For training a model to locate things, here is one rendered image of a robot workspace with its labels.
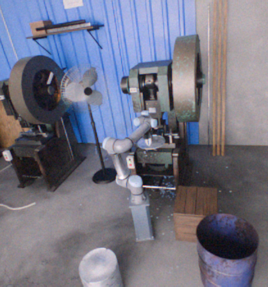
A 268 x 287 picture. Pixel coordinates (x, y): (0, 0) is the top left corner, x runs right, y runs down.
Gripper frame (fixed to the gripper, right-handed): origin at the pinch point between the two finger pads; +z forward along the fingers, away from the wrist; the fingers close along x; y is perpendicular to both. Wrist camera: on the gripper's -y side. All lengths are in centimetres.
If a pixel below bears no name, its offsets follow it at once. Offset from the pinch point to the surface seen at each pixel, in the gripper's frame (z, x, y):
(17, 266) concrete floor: 80, 114, -102
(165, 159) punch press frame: 24.7, -12.1, 12.4
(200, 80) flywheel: -54, -49, 29
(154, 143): 1.0, -4.1, 5.9
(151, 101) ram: -36.3, -0.3, 27.9
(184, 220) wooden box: 53, -38, -45
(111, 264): 47, 8, -104
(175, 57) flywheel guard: -80, -32, 6
